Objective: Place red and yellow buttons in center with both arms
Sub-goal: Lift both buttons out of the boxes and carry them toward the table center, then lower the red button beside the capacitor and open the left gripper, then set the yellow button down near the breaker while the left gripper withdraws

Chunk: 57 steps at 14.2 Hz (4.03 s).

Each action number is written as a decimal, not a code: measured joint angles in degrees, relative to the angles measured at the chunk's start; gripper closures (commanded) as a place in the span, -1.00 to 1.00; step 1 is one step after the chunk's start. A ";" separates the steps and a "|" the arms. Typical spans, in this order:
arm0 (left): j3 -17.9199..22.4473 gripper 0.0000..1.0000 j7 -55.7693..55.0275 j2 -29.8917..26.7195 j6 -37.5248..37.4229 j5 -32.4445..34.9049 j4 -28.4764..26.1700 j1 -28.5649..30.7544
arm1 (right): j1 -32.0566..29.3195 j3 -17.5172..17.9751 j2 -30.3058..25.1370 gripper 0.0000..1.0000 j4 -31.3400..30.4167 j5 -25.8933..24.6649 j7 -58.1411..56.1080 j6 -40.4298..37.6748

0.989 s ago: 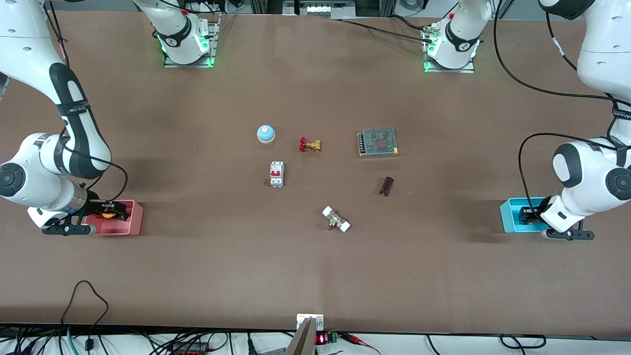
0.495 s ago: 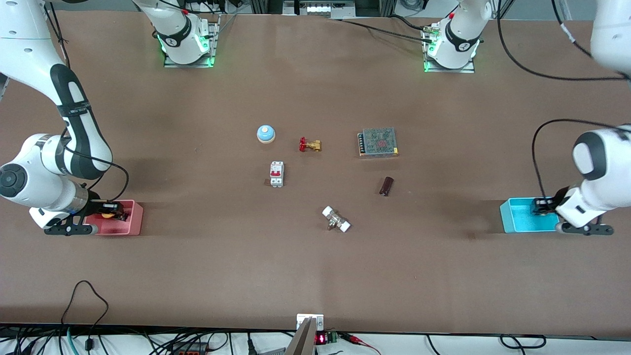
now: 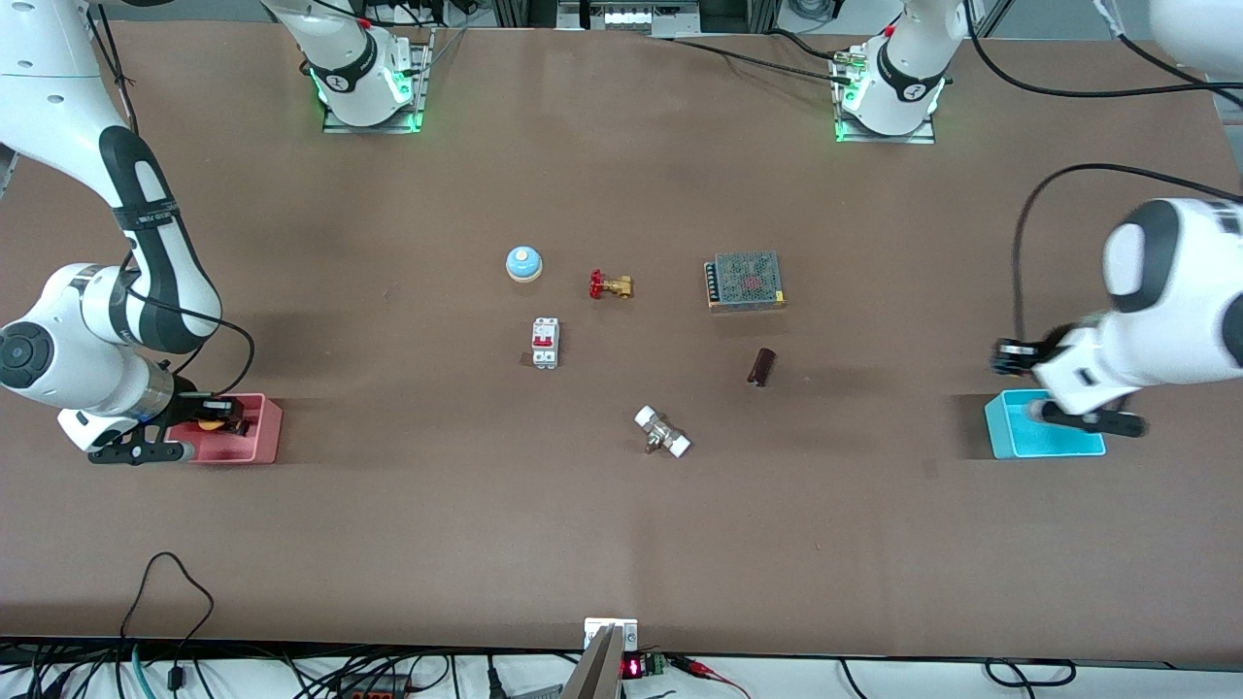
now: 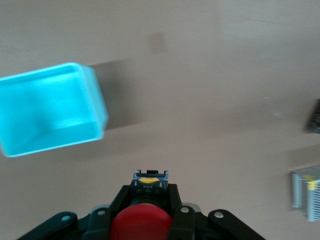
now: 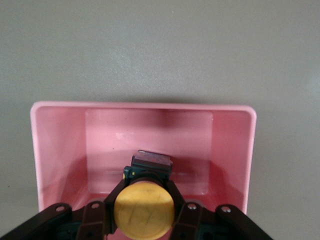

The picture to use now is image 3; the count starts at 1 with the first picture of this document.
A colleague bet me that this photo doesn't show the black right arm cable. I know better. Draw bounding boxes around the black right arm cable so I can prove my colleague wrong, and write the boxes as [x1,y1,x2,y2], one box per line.
[121,282,256,401]

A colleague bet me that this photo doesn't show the white mount bracket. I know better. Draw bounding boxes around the white mount bracket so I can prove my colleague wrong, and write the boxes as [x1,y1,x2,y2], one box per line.
[584,617,640,652]

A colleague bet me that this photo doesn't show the black cable to arm base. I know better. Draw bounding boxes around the black cable to arm base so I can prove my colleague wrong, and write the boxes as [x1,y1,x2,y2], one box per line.
[670,29,860,86]

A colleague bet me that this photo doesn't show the pink plastic bin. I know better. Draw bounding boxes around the pink plastic bin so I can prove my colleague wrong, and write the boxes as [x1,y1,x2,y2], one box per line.
[180,392,284,465]

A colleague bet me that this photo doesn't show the perforated metal power supply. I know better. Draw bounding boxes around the perforated metal power supply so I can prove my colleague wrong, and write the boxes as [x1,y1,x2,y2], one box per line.
[705,251,788,313]

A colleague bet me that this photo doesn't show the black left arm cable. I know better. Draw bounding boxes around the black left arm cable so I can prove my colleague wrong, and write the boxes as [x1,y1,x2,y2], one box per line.
[1013,163,1243,341]

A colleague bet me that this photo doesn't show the black looped table cable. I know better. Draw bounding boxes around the black looped table cable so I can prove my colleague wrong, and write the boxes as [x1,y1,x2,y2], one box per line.
[118,552,216,685]

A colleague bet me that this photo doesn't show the white-capped metal valve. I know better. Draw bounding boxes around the white-capped metal valve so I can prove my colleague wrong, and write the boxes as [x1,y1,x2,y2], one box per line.
[634,405,692,459]

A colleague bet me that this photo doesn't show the grey camera mount bar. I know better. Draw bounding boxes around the grey camera mount bar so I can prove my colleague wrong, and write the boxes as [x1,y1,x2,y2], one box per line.
[560,625,625,699]

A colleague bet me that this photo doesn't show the red clip lead wire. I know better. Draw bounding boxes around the red clip lead wire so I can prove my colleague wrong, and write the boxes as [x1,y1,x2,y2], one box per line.
[668,655,751,699]

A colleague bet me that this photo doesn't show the black long sagging cable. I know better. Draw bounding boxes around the black long sagging cable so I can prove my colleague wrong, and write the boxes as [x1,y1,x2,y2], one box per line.
[963,0,1243,99]

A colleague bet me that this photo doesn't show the cyan plastic bin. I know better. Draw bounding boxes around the cyan plastic bin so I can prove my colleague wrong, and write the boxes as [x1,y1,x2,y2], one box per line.
[985,388,1107,460]

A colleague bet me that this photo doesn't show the black coiled cable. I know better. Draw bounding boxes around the black coiled cable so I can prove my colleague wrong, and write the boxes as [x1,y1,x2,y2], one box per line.
[984,658,1078,689]

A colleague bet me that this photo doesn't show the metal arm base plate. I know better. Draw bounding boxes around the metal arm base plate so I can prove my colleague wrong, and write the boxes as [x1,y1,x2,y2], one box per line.
[322,27,433,135]
[833,49,937,146]

